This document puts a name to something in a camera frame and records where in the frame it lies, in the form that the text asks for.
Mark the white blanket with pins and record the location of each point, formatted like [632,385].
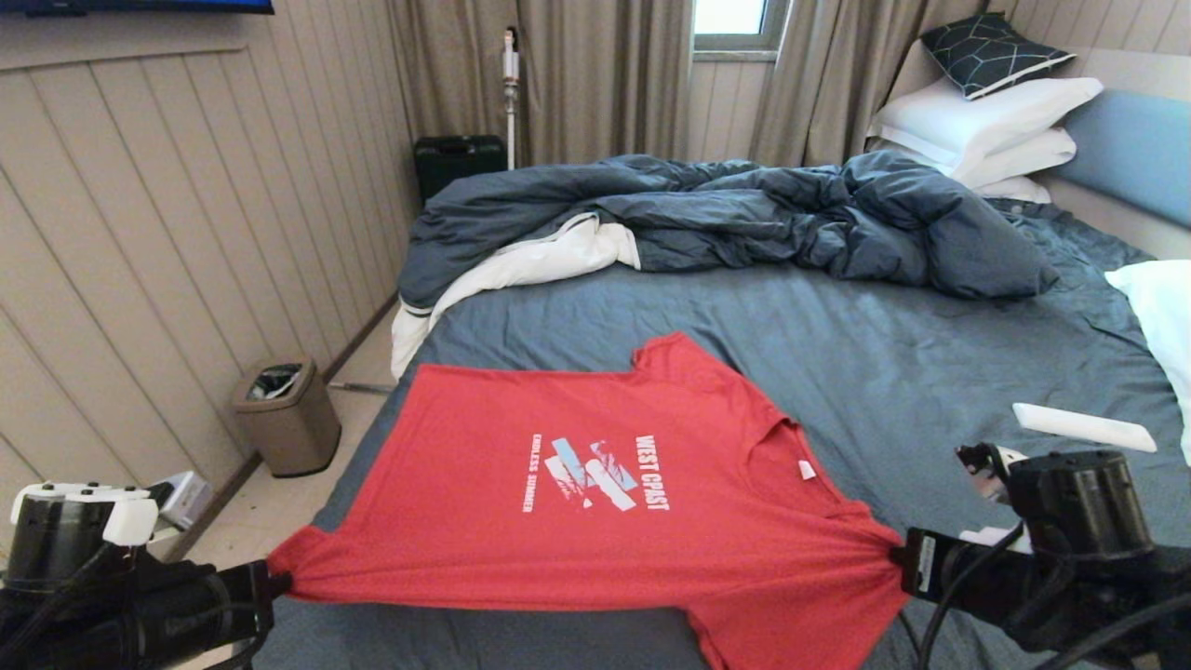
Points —
[558,256]

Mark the wall-mounted television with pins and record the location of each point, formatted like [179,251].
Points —
[140,6]

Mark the white flat remote control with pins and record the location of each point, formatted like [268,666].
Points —
[1079,426]

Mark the dark geometric patterned cushion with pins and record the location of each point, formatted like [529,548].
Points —
[989,54]

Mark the large white pillow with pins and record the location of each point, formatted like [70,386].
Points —
[970,119]

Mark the taupe trash bin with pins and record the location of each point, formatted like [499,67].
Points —
[298,437]

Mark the bed with blue sheet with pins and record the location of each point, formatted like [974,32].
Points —
[884,354]

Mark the red printed t-shirt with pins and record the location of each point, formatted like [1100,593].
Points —
[558,521]

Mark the window with grey frame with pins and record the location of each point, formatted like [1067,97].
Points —
[735,19]

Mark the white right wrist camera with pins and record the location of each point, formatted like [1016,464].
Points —
[991,470]

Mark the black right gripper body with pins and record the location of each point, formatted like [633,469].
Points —
[958,572]

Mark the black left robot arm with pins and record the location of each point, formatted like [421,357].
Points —
[56,544]

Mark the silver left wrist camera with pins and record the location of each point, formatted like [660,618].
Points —
[186,498]

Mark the blue headboard cushion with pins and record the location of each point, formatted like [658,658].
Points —
[1135,147]

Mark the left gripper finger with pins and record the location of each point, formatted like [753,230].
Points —
[277,575]
[279,593]

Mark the white stick vacuum cleaner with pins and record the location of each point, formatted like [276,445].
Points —
[511,82]

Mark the black plastic bin liner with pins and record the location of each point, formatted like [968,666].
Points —
[275,383]

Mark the dark blue crumpled duvet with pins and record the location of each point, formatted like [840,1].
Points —
[744,214]

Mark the black suitcase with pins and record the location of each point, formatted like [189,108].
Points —
[456,161]

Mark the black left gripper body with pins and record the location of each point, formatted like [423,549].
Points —
[186,614]

